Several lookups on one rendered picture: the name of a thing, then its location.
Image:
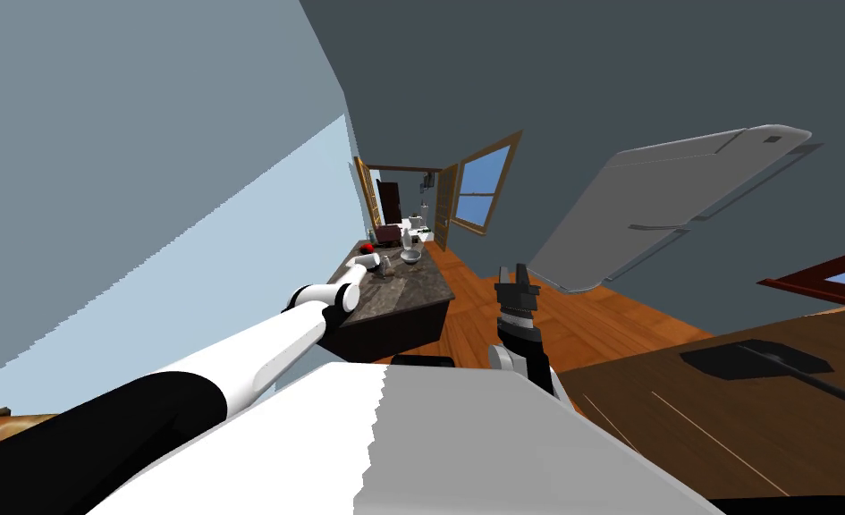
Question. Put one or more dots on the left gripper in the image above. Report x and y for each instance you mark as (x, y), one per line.
(377, 268)

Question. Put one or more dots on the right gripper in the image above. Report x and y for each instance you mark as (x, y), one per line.
(517, 299)

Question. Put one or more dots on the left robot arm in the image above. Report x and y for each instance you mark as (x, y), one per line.
(265, 357)

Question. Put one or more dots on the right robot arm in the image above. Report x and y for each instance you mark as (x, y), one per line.
(529, 350)

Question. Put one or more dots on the grey shaker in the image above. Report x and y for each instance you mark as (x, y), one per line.
(387, 267)

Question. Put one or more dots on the red round thing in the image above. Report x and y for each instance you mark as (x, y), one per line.
(366, 247)

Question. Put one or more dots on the grey bowl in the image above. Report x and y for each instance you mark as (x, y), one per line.
(410, 256)

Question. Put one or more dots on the dark red box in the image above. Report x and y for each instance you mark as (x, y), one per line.
(388, 234)

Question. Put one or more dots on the white bottle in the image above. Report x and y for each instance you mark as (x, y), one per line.
(407, 240)

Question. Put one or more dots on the dark stone kitchen island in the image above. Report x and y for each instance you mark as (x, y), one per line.
(408, 300)

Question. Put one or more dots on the wooden door leaf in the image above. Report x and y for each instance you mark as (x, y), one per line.
(445, 207)
(367, 189)

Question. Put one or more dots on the wooden framed window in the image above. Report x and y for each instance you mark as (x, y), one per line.
(481, 186)

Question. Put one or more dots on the grey refrigerator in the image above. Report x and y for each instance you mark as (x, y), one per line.
(651, 207)

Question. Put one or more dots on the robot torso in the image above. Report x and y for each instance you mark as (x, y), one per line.
(465, 443)

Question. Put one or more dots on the brown wooden table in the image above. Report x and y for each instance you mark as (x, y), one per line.
(679, 422)

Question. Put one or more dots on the black flat paddle shape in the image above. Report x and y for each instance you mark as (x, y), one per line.
(744, 360)

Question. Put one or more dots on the dark red framed window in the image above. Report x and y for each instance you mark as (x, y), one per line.
(837, 279)

